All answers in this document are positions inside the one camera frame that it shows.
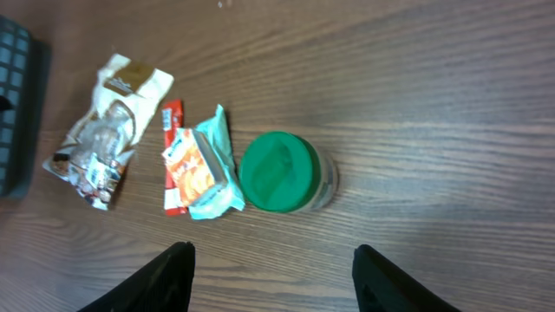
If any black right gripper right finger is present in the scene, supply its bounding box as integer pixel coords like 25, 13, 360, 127
352, 244, 459, 312

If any grey plastic mesh basket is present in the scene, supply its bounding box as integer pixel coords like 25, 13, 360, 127
1, 16, 51, 198

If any beige brown snack pouch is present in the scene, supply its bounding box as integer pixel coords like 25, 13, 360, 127
42, 54, 174, 211

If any teal orange cracker packet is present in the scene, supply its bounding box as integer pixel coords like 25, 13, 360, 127
162, 105, 245, 220

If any red white stick packet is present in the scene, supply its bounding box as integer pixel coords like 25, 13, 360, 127
161, 100, 187, 216

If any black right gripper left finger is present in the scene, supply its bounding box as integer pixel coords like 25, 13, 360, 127
80, 242, 195, 312

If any green lid jar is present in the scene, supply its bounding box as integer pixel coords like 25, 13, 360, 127
238, 132, 338, 214

